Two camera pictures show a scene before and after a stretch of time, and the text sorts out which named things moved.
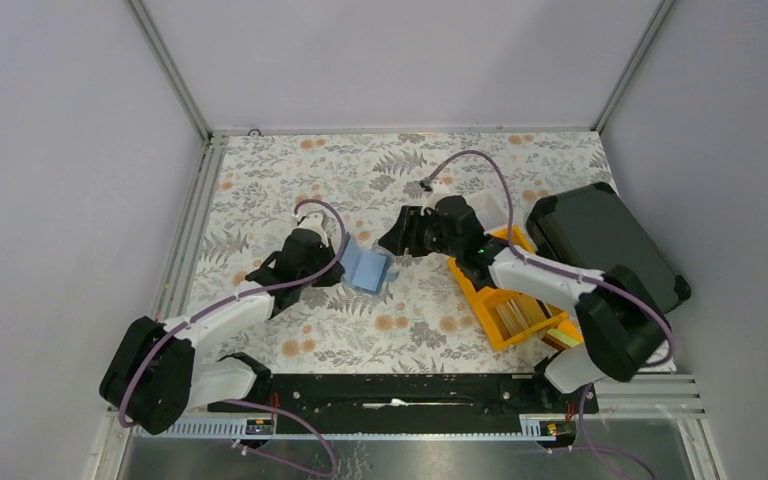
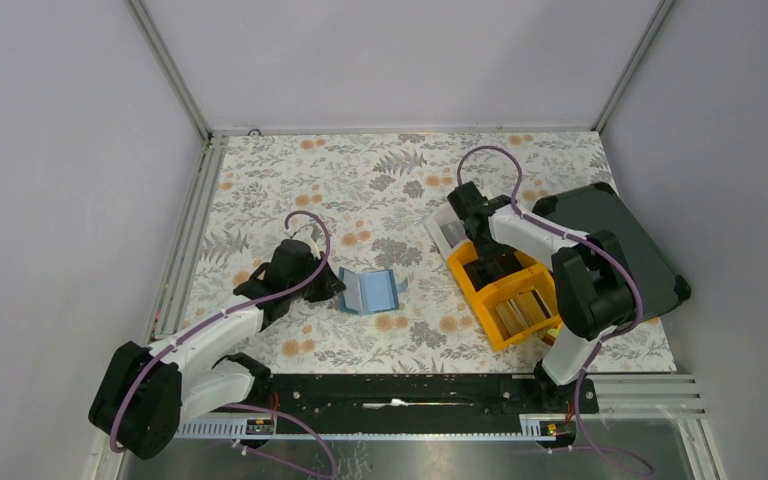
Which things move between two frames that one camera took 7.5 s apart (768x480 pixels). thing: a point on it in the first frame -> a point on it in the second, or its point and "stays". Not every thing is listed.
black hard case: [592, 228] stays
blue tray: [367, 270] -> [370, 292]
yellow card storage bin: [508, 315] stays
